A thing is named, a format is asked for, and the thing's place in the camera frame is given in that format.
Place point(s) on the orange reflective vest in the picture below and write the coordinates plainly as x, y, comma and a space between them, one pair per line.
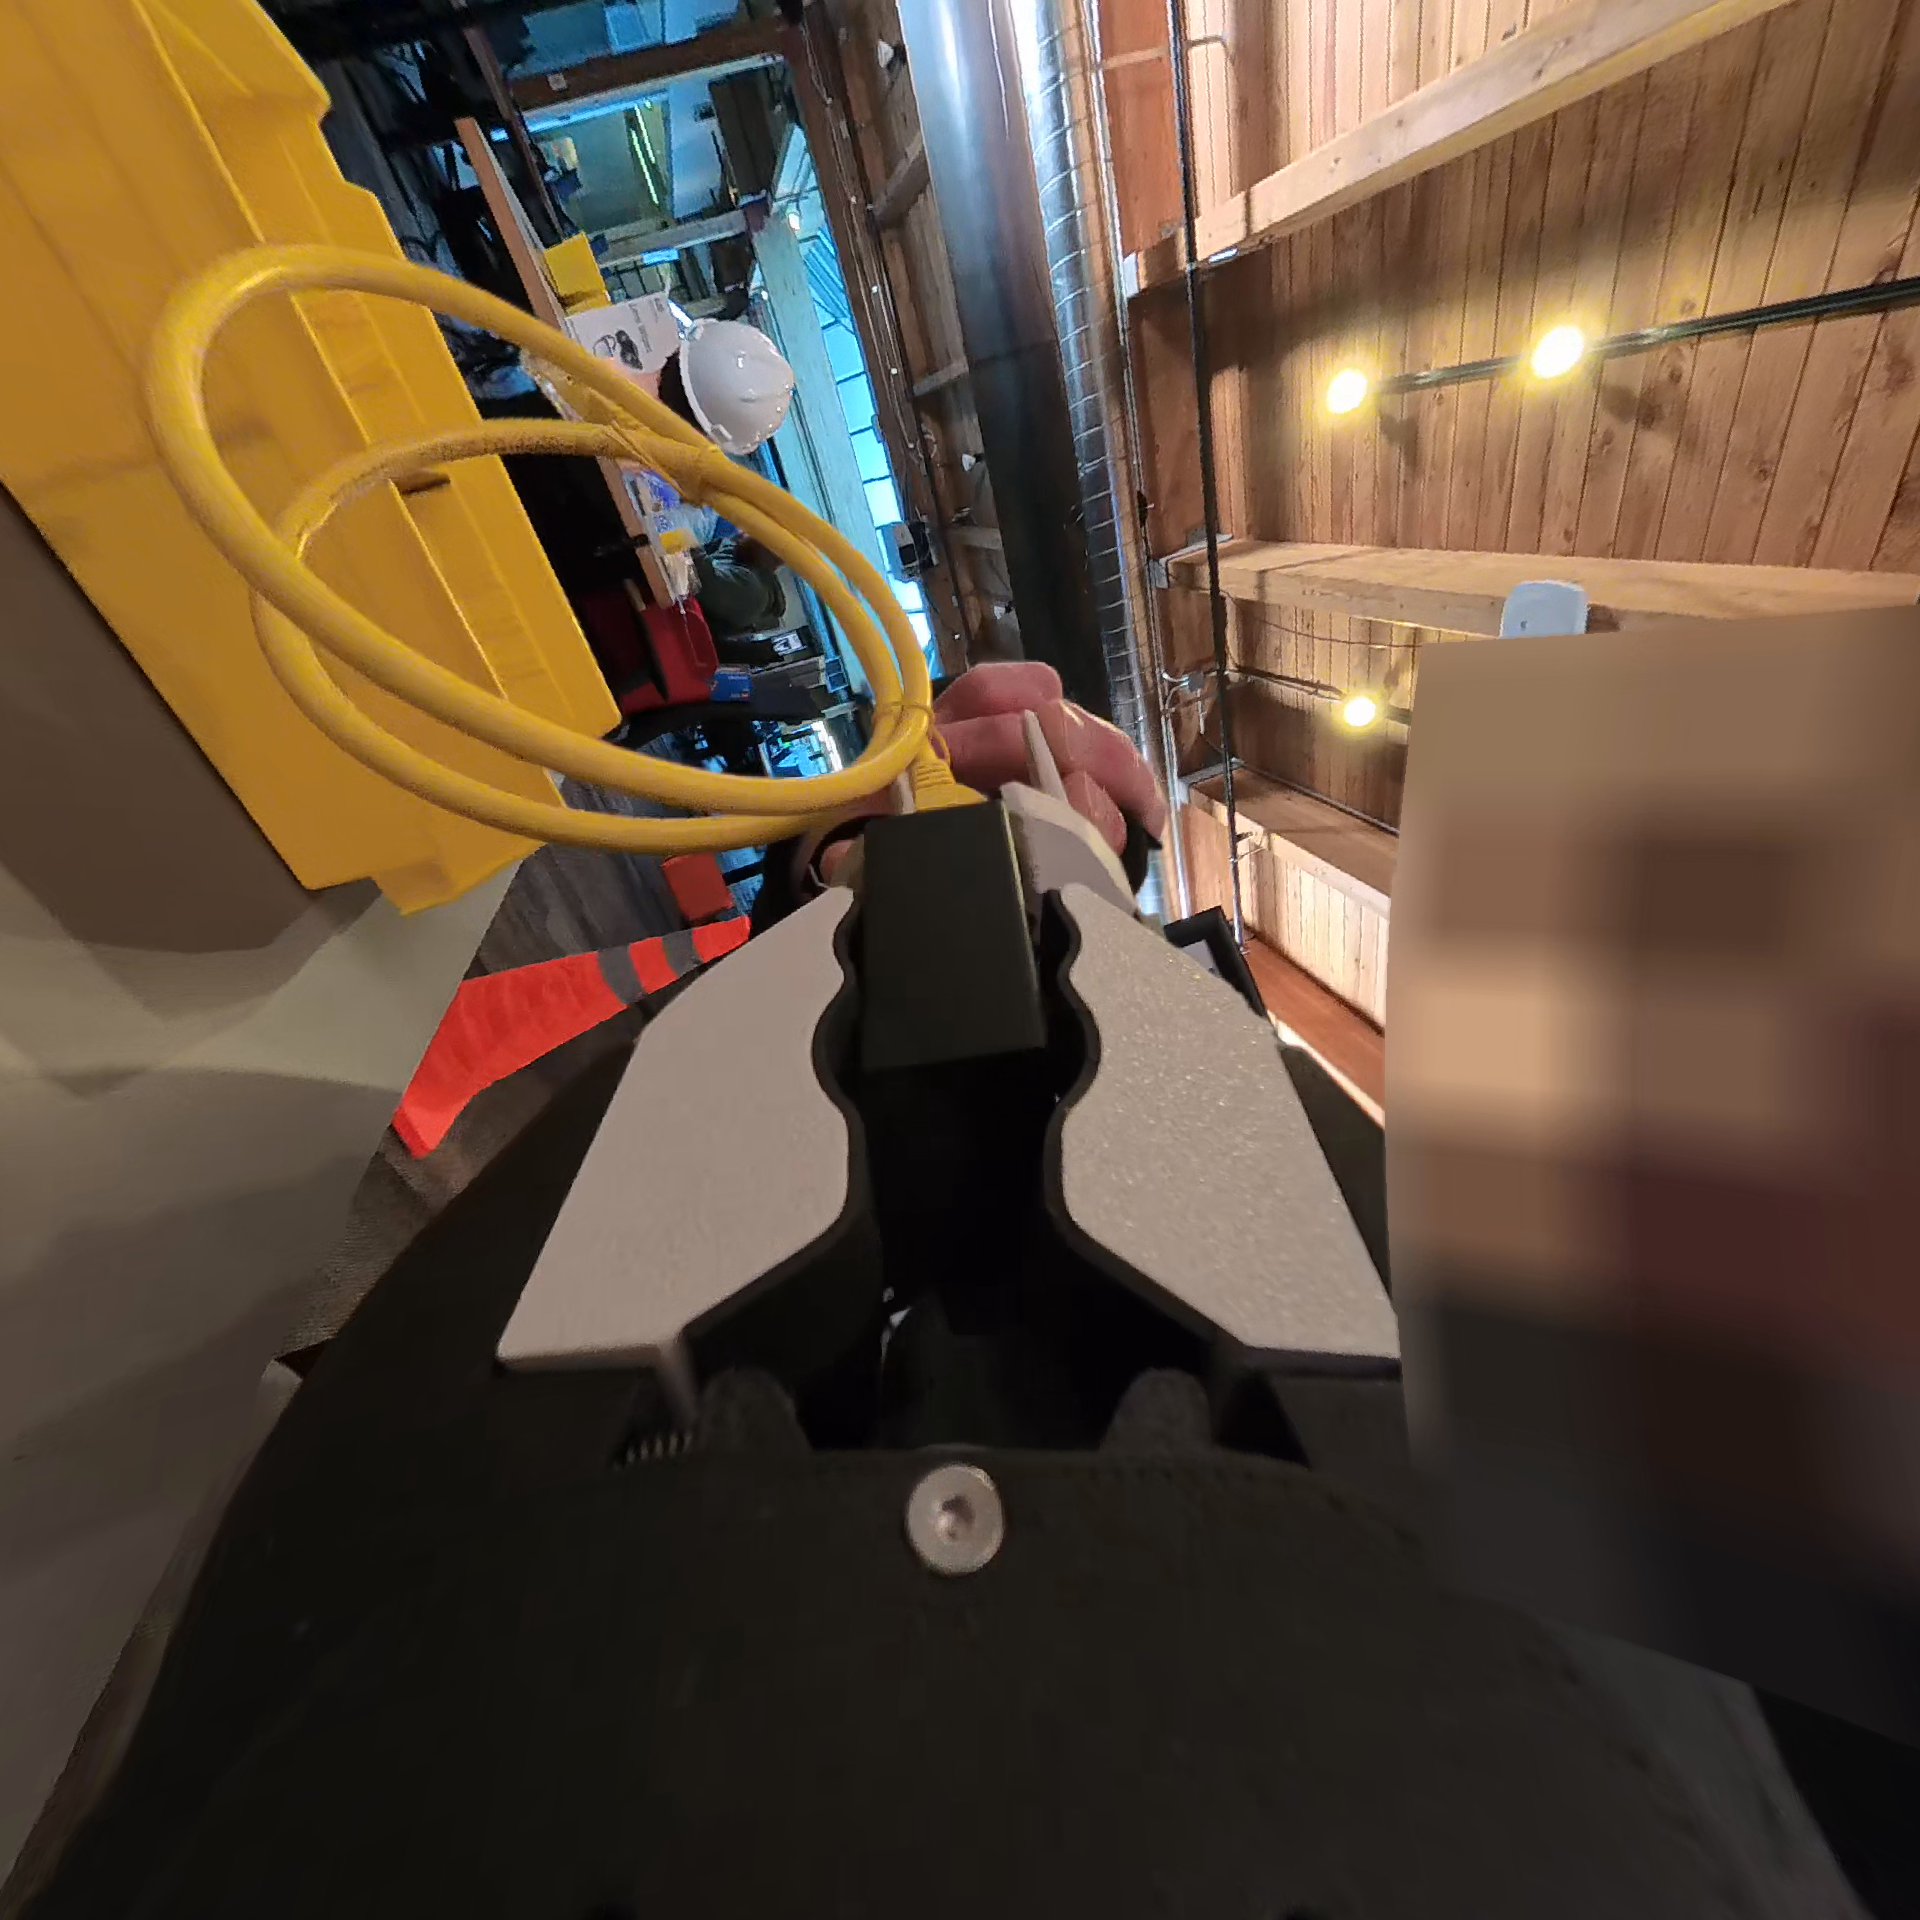
526, 1019

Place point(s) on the metal ventilation duct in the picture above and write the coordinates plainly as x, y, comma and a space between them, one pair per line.
1074, 375

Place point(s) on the red bag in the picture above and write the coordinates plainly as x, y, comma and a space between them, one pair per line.
660, 653

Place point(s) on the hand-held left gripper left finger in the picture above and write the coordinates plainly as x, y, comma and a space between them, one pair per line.
707, 1169

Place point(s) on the white product box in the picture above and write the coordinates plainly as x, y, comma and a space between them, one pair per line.
632, 334

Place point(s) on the yellow plastic bin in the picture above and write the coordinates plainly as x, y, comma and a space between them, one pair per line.
89, 227

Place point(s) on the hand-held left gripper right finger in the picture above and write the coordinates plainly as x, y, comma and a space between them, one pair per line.
1215, 1169

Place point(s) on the black network switch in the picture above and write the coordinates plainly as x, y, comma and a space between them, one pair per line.
944, 932

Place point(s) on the small yellow storage bin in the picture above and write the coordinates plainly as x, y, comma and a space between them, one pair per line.
577, 267

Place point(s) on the white ceiling sensor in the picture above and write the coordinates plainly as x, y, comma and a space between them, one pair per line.
1546, 610

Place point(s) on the ceiling spotlight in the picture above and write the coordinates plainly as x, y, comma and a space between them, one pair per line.
1557, 349
1361, 709
1348, 389

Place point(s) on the white hard hat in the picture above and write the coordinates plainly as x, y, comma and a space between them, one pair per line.
739, 381

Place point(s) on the person's right hand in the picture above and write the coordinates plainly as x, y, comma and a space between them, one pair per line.
982, 735

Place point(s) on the black lighting track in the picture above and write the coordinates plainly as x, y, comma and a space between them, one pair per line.
1754, 316

